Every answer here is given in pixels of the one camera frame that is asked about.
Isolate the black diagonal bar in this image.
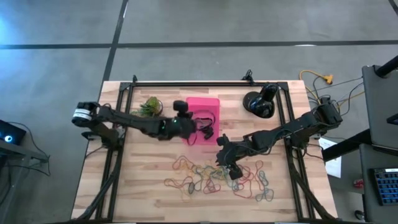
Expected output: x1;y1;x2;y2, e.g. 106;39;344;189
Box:
322;129;373;162

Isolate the yellow rubber band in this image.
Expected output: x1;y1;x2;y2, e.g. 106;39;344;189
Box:
179;184;192;203

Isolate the black desk lamp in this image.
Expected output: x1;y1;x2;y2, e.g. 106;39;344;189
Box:
242;82;280;119

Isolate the backlit black keyboard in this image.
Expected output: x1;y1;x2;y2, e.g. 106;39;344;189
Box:
369;167;398;207

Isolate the white paper sheet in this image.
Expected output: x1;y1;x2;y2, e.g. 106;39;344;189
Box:
317;138;342;179

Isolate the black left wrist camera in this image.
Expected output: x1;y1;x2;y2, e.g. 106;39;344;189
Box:
172;100;190;113

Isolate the grey desk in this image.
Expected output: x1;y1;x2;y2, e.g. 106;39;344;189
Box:
359;143;398;223

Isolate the black aluminium table frame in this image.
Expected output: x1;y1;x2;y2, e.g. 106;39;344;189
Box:
74;74;340;223

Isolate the grey-blue rubber band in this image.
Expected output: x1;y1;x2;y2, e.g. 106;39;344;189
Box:
254;170;275;202

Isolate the grey side stand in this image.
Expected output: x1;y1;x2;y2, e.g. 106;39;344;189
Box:
0;144;50;164

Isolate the small potted green plant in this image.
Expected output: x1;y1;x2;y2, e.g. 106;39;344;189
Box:
130;96;164;118

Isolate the yellow extension cord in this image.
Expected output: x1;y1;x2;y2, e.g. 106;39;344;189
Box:
298;69;334;108

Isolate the orange-red rubber band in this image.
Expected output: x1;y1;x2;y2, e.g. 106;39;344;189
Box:
164;175;194;190

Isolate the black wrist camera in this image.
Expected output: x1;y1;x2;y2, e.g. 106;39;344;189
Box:
216;134;231;147
172;100;190;113

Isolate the black pole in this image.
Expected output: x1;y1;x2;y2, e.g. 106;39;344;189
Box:
374;55;398;78

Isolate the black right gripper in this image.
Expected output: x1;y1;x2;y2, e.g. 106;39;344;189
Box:
216;142;251;180

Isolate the large red rubber band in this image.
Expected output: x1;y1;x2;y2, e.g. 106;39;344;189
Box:
233;166;254;200

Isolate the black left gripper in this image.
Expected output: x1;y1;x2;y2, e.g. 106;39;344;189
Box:
161;113;198;141

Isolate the grey side table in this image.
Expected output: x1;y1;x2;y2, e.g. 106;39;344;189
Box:
361;64;398;149

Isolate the pink translucent plastic bin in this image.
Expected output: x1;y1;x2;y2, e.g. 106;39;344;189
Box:
182;96;221;146

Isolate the black device with blue light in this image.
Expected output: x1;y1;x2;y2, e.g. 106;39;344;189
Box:
0;119;27;146

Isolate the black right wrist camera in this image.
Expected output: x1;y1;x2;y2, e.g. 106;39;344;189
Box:
216;134;231;147

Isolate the teal rubber band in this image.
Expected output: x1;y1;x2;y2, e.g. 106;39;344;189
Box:
214;167;230;183
195;164;216;175

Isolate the black left wrist camera cable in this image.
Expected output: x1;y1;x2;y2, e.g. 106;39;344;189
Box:
194;109;216;131

